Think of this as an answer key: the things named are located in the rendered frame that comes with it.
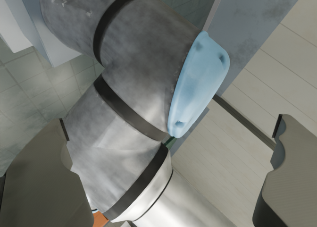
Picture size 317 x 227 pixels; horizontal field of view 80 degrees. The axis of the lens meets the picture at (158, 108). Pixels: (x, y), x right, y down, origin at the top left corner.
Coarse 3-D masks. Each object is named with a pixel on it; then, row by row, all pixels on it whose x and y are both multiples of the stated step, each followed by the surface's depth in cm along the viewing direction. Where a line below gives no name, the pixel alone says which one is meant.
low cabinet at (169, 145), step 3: (168, 135) 476; (165, 138) 471; (168, 138) 472; (171, 138) 474; (174, 138) 484; (162, 141) 466; (165, 141) 467; (168, 141) 469; (171, 141) 481; (174, 141) 544; (165, 144) 464; (168, 144) 488; (171, 144) 553; (168, 147) 550
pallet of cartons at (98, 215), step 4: (96, 212) 642; (100, 212) 643; (96, 216) 637; (100, 216) 638; (104, 216) 645; (96, 220) 631; (100, 220) 632; (104, 220) 634; (108, 220) 729; (96, 224) 626; (100, 224) 628; (104, 224) 691
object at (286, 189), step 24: (288, 120) 10; (288, 144) 9; (312, 144) 9; (288, 168) 7; (312, 168) 7; (264, 192) 7; (288, 192) 7; (312, 192) 7; (264, 216) 6; (288, 216) 6; (312, 216) 6
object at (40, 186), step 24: (48, 144) 9; (24, 168) 8; (48, 168) 8; (24, 192) 7; (48, 192) 7; (72, 192) 7; (0, 216) 6; (24, 216) 6; (48, 216) 6; (72, 216) 6
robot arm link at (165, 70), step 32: (160, 0) 23; (128, 32) 20; (160, 32) 19; (192, 32) 20; (128, 64) 20; (160, 64) 19; (192, 64) 18; (224, 64) 20; (128, 96) 19; (160, 96) 19; (192, 96) 18; (160, 128) 21
